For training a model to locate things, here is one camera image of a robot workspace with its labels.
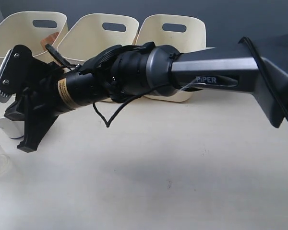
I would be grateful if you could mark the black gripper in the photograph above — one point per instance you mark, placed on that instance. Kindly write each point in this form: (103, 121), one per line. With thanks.
(47, 92)

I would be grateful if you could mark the white paper cup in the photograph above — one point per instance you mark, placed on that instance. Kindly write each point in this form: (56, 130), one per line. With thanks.
(13, 129)

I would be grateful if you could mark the brown wooden cup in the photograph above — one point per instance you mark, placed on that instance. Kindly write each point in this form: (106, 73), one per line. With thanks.
(49, 40)

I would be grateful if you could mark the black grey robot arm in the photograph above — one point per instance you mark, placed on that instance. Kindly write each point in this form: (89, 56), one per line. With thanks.
(125, 73)

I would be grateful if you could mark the left cream plastic bin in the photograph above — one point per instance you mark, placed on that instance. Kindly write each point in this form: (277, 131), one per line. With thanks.
(18, 29)

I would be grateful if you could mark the cream plastic bin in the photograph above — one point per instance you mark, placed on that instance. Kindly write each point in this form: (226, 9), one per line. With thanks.
(96, 32)
(183, 33)
(18, 29)

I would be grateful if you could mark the middle cream plastic bin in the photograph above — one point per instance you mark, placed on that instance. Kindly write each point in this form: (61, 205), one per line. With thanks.
(96, 32)

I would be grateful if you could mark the right cream plastic bin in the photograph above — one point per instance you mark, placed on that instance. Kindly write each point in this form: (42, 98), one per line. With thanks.
(183, 33)

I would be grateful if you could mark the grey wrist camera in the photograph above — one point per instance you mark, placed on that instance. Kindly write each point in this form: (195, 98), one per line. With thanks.
(14, 70)

